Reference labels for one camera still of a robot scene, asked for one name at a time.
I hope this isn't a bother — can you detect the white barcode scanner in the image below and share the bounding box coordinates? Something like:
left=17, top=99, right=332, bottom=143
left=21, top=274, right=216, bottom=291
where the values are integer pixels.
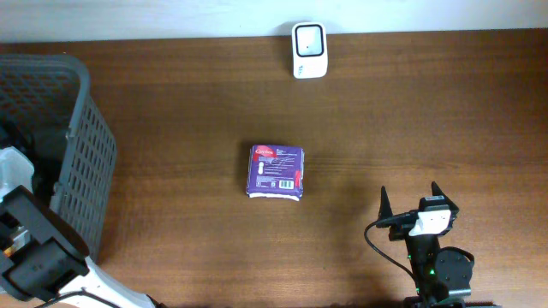
left=291, top=22, right=329, bottom=79

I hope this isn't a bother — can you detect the purple sanitary pad pack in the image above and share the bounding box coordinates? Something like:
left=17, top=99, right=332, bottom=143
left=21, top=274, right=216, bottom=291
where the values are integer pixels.
left=246, top=145, right=305, bottom=201

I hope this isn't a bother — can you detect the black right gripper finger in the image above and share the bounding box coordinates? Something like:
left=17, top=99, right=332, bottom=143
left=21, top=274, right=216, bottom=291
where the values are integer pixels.
left=431, top=181, right=449, bottom=201
left=378, top=186, right=393, bottom=219

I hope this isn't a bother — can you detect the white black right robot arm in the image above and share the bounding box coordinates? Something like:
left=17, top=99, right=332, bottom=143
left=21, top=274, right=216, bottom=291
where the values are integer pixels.
left=372, top=182, right=495, bottom=308

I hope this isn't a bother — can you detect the grey plastic mesh basket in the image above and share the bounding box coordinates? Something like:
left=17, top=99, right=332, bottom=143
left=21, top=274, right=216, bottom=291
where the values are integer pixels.
left=1, top=54, right=117, bottom=260

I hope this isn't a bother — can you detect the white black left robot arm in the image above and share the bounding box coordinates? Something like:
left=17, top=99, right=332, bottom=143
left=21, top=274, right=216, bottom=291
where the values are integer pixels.
left=1, top=122, right=162, bottom=308

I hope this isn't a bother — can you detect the black right camera cable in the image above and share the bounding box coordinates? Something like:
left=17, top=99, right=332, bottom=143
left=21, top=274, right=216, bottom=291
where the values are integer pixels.
left=364, top=211, right=432, bottom=308

